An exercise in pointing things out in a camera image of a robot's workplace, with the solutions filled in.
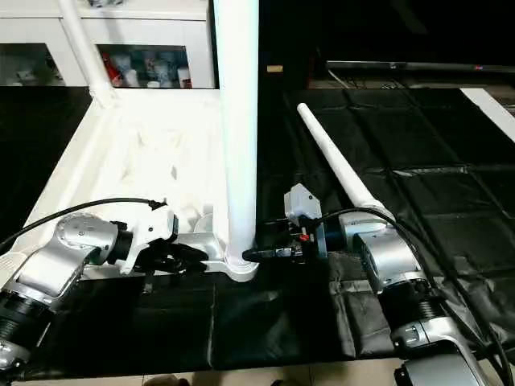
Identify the white plastic table leg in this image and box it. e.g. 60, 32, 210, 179
212, 0, 261, 269
56, 0, 120, 109
296, 102, 398, 221

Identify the white plastic table top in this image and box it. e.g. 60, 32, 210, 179
0, 86, 263, 285

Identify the dark left robot foot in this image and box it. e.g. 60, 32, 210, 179
143, 373, 191, 386

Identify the black work mat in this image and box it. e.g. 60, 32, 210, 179
0, 84, 515, 381

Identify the red white package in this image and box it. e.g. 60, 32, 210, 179
102, 51, 122, 88

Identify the dark blue black cabinet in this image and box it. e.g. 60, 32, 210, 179
207, 0, 332, 92

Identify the white board strip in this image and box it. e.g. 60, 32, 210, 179
460, 87, 515, 145

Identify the black television screen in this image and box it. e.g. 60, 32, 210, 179
325, 0, 515, 74

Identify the white glass-door cabinet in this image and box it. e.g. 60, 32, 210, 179
0, 0, 221, 90

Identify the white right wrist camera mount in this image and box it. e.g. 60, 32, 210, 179
283, 183, 330, 259

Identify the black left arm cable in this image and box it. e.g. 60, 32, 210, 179
0, 196, 169, 247

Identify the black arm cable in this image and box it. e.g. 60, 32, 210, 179
0, 196, 169, 247
313, 207, 515, 386

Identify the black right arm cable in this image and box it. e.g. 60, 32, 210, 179
313, 207, 515, 386

